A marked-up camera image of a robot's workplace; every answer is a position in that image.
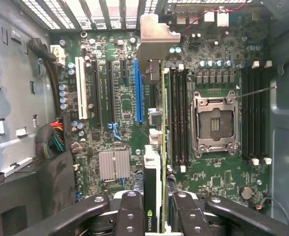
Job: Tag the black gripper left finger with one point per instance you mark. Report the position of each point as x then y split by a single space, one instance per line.
129 216

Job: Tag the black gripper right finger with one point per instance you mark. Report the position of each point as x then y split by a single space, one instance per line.
191 218

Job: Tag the silver finned chipset heatsink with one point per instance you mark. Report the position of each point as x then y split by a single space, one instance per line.
114 165

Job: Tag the round coin cell battery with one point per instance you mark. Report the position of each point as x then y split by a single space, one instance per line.
246 192

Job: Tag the blue plastic card clip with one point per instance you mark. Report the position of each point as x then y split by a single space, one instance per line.
115 131

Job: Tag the black plastic drive housing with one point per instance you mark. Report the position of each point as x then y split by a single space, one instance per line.
36 191

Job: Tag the metal CPU socket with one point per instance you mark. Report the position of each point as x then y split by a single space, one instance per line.
215 123

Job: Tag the black RAM slot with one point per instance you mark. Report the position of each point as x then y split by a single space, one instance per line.
265 110
258 110
186 118
244 110
181 118
251 110
174 118

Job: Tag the green motherboard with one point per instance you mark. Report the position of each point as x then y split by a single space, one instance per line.
124 98

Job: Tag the blue expansion slot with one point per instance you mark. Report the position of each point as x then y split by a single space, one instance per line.
138 93

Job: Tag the long black expansion slot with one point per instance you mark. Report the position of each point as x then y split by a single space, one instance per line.
110 93
95 93

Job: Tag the white expansion slot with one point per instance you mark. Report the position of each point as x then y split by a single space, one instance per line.
81 88

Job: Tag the thin metal locking lever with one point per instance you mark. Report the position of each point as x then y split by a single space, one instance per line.
256 92

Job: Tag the short black expansion slot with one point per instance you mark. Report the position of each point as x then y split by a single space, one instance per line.
124 69

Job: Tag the grey metal PC case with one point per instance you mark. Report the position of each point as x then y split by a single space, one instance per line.
14 98

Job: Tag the white power connector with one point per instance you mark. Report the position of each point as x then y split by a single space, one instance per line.
59 55

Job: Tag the white header connector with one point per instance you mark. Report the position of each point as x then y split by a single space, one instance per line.
223 18
209 16

